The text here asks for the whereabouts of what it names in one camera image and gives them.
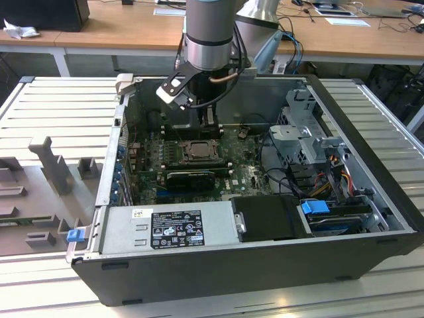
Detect white plastic bracket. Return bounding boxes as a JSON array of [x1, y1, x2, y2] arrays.
[[115, 73, 144, 97]]

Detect black PC case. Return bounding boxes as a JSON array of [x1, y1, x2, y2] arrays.
[[66, 73, 424, 307]]

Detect hard disk in blue carrier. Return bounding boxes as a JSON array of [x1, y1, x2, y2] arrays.
[[299, 198, 372, 238]]

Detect black box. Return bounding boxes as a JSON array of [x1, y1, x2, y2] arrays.
[[0, 0, 91, 33]]

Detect black camera bracket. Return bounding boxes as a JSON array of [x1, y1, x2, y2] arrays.
[[158, 59, 201, 99]]

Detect silver power supply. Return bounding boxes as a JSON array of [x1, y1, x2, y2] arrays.
[[94, 199, 248, 255]]

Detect black office chair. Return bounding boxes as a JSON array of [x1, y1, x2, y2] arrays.
[[366, 62, 424, 115]]

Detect yellow red power wires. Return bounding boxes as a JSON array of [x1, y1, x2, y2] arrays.
[[313, 165, 354, 198]]

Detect silver CPU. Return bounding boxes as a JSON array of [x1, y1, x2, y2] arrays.
[[188, 142, 213, 158]]

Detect pale blue teach pendant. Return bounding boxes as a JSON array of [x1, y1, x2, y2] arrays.
[[254, 30, 285, 76]]

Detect CPU socket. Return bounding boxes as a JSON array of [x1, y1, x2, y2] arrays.
[[178, 138, 221, 165]]

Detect white paper sheet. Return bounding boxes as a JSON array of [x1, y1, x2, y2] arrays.
[[325, 16, 371, 28], [153, 7, 187, 17]]

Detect crumpled white paper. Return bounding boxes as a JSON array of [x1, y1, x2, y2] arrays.
[[2, 18, 41, 41]]

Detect gray parts rack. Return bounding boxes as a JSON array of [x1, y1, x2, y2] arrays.
[[0, 135, 107, 258]]

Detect wooden desk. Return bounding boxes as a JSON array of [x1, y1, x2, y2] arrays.
[[0, 0, 424, 79]]

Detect green motherboard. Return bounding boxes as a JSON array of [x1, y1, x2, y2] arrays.
[[124, 125, 289, 206]]

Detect silver drive cage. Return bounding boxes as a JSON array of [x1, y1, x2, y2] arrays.
[[268, 87, 352, 166]]

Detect black plastic shroud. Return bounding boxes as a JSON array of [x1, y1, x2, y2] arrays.
[[230, 195, 312, 242]]

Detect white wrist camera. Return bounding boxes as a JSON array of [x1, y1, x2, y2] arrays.
[[156, 85, 195, 107]]

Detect blue plastic latch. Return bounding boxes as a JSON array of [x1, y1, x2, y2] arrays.
[[67, 229, 84, 245]]

